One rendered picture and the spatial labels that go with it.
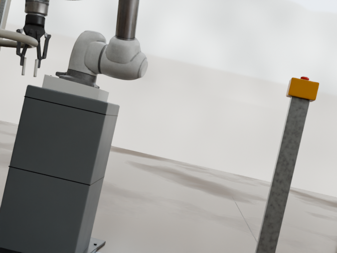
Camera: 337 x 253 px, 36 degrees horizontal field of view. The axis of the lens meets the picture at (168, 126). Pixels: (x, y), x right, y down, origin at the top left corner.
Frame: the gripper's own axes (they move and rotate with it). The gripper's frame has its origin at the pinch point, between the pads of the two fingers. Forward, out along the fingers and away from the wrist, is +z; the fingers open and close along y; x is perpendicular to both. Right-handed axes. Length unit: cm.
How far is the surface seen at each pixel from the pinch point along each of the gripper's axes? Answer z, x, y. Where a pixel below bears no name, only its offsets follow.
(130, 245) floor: 92, -74, -84
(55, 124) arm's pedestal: 23.1, -36.6, -21.8
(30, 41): -8.4, 15.8, 3.7
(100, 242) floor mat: 89, -68, -63
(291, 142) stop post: 17, 29, -108
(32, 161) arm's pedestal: 42, -40, -14
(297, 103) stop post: 0, 29, -109
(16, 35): -9.2, 21.6, 9.9
